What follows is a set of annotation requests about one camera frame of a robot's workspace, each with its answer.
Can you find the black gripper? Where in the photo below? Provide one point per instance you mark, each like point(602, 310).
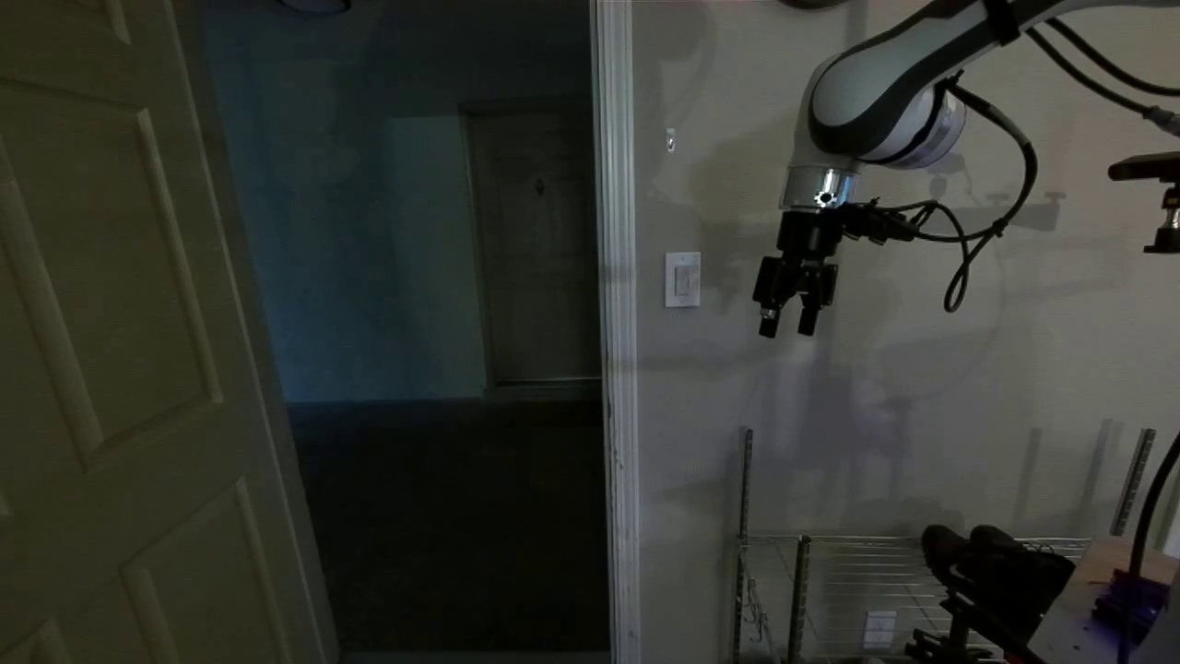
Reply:
point(804, 252)

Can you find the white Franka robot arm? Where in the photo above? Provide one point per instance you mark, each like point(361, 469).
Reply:
point(878, 93)

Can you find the dark hallway door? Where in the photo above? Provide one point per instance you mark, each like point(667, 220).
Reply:
point(541, 244)

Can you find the brown cardboard box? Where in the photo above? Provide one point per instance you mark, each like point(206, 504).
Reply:
point(1073, 613)

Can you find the blue-lit black device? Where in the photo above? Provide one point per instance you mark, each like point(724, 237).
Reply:
point(1129, 602)

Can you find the white panelled door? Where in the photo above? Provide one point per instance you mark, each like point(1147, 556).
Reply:
point(112, 369)

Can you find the white wall light switch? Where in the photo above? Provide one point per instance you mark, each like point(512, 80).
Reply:
point(683, 279)

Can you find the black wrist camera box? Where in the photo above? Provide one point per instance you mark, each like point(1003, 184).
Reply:
point(878, 222)

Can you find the white door frame trim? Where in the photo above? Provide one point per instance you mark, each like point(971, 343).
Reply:
point(616, 369)

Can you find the black stereo camera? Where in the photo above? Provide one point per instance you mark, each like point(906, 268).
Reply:
point(1002, 572)

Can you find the black camera on stand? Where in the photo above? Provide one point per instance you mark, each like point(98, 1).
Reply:
point(1157, 171)

